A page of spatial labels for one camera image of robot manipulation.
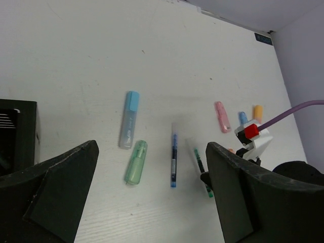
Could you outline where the blue cap highlighter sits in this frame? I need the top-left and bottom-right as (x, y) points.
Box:
(119, 91), (140, 149)

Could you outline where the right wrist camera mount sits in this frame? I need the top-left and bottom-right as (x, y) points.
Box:
(234, 119), (273, 165)

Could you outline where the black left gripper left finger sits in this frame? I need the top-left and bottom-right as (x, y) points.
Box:
(1, 140), (99, 242)

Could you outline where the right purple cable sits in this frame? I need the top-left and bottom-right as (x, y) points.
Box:
(258, 100), (324, 132)

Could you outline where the green ink pen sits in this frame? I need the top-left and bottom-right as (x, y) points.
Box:
(185, 138), (214, 198)

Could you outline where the pink correction tape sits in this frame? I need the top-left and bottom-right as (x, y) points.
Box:
(214, 101), (231, 133)

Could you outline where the orange cap highlighter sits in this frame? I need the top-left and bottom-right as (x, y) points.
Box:
(253, 105), (263, 124)

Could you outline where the blue ink pen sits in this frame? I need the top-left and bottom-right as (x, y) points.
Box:
(171, 123), (178, 188)

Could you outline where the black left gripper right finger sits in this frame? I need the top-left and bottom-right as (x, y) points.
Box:
(206, 142), (323, 242)

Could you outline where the dark blue table label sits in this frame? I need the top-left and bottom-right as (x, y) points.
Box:
(254, 32), (273, 46)

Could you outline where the blue correction tape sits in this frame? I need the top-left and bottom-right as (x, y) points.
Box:
(238, 111), (249, 126)

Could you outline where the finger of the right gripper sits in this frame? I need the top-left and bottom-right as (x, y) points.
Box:
(200, 172), (210, 186)

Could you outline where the green correction tape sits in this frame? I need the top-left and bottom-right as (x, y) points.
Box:
(124, 140), (147, 185)

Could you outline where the black slotted organizer box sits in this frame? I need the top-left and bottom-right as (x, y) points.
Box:
(1, 99), (41, 176)

